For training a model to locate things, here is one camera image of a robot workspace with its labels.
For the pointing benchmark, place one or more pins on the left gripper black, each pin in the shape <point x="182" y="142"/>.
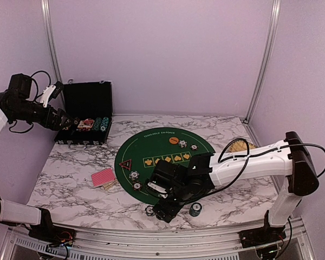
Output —
<point x="54" y="124"/>

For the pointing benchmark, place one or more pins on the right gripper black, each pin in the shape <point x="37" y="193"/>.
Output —
<point x="162" y="215"/>

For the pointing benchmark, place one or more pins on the teal black chip stack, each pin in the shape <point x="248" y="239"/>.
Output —
<point x="195" y="209"/>

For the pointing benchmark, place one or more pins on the brown chip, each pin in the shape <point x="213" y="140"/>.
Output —
<point x="137" y="186"/>
<point x="194" y="147"/>

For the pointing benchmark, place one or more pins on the orange big blind button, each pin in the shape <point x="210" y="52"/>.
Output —
<point x="174" y="140"/>

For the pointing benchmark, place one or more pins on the blue white chip stack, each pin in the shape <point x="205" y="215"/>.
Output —
<point x="149" y="211"/>

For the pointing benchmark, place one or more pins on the black red triangle dealer button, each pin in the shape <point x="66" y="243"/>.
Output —
<point x="127" y="164"/>

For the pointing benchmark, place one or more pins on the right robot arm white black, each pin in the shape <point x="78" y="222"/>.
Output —
<point x="209" y="173"/>

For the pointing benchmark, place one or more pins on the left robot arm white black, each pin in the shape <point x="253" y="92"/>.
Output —
<point x="22" y="158"/>

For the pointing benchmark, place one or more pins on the card decks in case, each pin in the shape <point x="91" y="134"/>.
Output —
<point x="85" y="125"/>

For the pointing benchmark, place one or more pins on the black poker chip case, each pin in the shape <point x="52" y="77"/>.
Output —
<point x="88" y="100"/>

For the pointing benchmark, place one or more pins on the green chip row in case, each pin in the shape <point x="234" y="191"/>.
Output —
<point x="97" y="124"/>

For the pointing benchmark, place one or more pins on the teal chip row in case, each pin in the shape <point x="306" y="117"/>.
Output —
<point x="104" y="124"/>

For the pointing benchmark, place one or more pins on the round green poker mat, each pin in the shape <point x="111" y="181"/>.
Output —
<point x="146" y="148"/>

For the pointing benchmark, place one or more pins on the red backed card deck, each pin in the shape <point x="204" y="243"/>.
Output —
<point x="103" y="177"/>

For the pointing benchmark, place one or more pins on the woven bamboo tray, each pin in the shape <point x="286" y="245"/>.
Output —
<point x="237" y="146"/>

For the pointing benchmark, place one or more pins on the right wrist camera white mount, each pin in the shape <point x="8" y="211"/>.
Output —
<point x="166" y="178"/>

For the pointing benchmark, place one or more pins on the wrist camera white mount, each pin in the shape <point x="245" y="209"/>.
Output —
<point x="166" y="178"/>
<point x="51" y="92"/>

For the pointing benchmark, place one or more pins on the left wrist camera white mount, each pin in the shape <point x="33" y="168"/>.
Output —
<point x="51" y="92"/>

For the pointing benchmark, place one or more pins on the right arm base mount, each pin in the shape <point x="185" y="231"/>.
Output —
<point x="260" y="236"/>

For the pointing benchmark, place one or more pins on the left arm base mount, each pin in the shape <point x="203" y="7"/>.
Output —
<point x="56" y="236"/>

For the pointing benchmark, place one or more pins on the left aluminium frame post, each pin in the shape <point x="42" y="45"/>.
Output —
<point x="50" y="39"/>

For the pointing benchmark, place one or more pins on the aluminium frame post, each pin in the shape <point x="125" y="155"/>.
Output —
<point x="268" y="50"/>
<point x="50" y="39"/>

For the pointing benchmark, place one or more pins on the front aluminium rail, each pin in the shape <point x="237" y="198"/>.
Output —
<point x="211" y="243"/>

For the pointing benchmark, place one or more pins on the right aluminium frame post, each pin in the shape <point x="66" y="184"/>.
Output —
<point x="268" y="50"/>

